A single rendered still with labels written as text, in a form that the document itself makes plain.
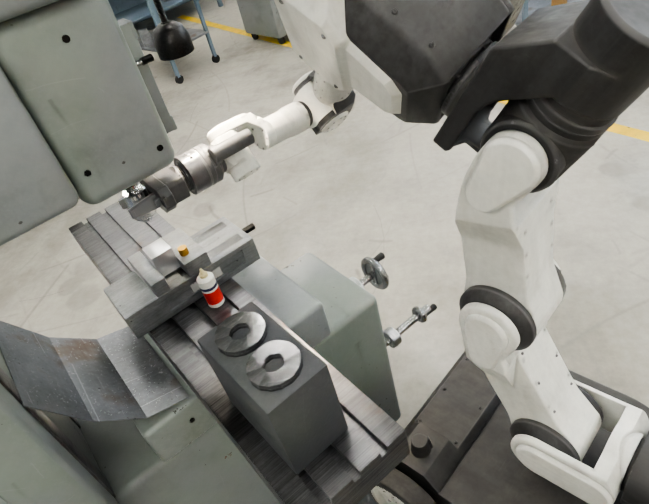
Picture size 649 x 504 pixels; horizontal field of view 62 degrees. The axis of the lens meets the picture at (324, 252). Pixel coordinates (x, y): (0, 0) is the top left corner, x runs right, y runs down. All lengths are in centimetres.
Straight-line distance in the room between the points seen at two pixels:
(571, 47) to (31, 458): 101
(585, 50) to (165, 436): 106
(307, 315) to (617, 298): 151
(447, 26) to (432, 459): 92
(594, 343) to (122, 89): 189
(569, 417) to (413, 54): 79
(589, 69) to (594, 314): 181
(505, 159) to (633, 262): 195
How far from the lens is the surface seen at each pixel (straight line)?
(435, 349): 227
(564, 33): 70
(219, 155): 114
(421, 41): 73
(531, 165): 73
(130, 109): 100
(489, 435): 140
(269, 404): 84
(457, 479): 135
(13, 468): 111
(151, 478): 138
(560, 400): 120
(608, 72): 68
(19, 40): 94
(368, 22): 74
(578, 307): 244
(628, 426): 125
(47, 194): 98
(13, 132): 94
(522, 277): 92
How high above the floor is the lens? 178
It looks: 39 degrees down
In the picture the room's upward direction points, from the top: 16 degrees counter-clockwise
